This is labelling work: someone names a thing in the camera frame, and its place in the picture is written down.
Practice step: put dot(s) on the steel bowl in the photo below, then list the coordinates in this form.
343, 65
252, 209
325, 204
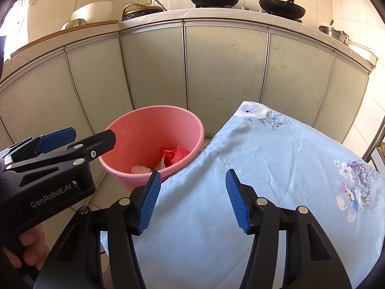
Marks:
73, 24

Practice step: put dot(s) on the floral light blue cloth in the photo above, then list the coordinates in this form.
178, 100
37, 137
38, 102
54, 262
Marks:
285, 171

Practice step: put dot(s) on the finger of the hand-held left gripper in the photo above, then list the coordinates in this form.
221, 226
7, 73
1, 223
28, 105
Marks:
96, 144
57, 138

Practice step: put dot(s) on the red plastic package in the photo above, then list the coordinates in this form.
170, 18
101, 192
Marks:
167, 155

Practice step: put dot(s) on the large steel pot with lid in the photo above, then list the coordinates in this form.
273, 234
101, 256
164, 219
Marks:
331, 32

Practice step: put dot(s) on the small steel pot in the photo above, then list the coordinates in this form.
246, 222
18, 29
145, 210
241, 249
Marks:
346, 38

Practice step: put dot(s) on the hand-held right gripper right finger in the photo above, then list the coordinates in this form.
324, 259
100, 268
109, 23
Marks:
239, 204

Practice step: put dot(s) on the wooden cutting board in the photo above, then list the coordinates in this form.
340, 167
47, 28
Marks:
90, 24

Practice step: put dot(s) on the metal shelf rack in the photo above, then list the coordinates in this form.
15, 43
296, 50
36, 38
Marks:
371, 150

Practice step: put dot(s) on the black gas stove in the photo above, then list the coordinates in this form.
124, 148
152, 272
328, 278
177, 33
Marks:
249, 8

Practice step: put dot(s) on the pink plastic bucket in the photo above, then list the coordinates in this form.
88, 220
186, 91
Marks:
144, 132

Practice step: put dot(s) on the grey kitchen counter cabinet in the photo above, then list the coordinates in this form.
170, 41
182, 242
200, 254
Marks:
222, 66

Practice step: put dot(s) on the white crumpled plastic bag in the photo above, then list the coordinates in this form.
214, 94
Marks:
140, 169

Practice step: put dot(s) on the red white paper box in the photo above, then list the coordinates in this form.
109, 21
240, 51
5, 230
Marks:
182, 154

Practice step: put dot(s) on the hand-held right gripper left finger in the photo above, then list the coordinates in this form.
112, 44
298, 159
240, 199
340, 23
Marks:
149, 200

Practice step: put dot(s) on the person's left hand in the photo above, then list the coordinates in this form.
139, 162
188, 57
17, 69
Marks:
33, 243

